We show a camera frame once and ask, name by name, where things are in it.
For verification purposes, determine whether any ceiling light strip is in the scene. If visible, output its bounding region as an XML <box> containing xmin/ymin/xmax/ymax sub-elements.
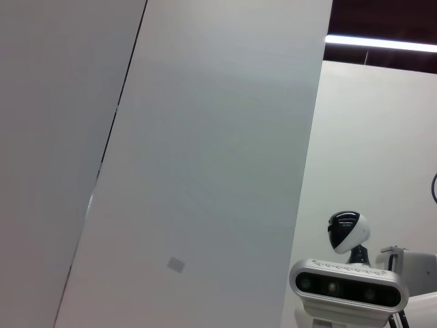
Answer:
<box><xmin>324</xmin><ymin>33</ymin><xmax>437</xmax><ymax>54</ymax></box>

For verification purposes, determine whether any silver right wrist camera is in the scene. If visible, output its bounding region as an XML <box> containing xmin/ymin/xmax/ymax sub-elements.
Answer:
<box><xmin>289</xmin><ymin>258</ymin><xmax>410</xmax><ymax>314</ymax></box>

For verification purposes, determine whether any small grey wall sticker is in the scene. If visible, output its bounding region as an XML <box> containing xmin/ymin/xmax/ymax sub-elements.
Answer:
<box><xmin>167</xmin><ymin>256</ymin><xmax>186</xmax><ymax>273</ymax></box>

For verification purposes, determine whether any white black robot head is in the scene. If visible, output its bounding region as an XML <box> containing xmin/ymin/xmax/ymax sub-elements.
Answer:
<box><xmin>326</xmin><ymin>210</ymin><xmax>371</xmax><ymax>266</ymax></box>

